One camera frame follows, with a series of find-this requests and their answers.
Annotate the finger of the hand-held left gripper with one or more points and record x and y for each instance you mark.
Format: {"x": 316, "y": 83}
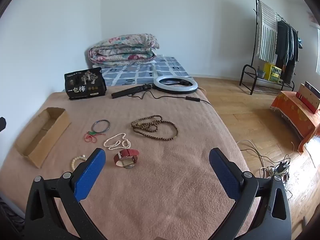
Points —
{"x": 2, "y": 124}

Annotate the blue checked bed sheet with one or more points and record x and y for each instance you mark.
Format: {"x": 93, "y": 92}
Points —
{"x": 140, "y": 73}

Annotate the small grey pot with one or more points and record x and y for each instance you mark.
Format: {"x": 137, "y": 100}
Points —
{"x": 261, "y": 73}

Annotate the folded floral quilt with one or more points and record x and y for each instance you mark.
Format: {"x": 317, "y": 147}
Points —
{"x": 125, "y": 50}

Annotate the cardboard box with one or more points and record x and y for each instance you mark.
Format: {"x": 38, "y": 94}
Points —
{"x": 37, "y": 152}

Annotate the black clothes rack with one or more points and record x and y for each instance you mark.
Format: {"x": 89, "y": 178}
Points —
{"x": 255, "y": 17}

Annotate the pink fleece blanket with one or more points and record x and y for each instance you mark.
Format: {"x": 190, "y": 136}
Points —
{"x": 175, "y": 180}

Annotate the yellow crate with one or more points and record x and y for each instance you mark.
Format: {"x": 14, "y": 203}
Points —
{"x": 271, "y": 71}

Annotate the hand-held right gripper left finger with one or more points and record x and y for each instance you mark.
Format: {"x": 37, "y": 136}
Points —
{"x": 89, "y": 173}

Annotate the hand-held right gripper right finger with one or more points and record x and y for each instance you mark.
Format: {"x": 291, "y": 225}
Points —
{"x": 225, "y": 175}

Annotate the dark hanging clothes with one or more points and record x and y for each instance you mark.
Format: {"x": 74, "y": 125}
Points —
{"x": 283, "y": 45}

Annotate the striped hanging towel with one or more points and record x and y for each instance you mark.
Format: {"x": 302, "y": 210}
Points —
{"x": 267, "y": 35}

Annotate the black printed gift box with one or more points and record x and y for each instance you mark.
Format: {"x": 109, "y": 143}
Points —
{"x": 85, "y": 87}

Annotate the power strip with charger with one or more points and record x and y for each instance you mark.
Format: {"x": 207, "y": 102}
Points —
{"x": 281, "y": 167}

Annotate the brown and red box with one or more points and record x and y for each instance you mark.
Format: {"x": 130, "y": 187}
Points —
{"x": 308, "y": 95}

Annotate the blue bangle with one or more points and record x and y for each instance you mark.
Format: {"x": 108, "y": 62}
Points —
{"x": 109, "y": 127}

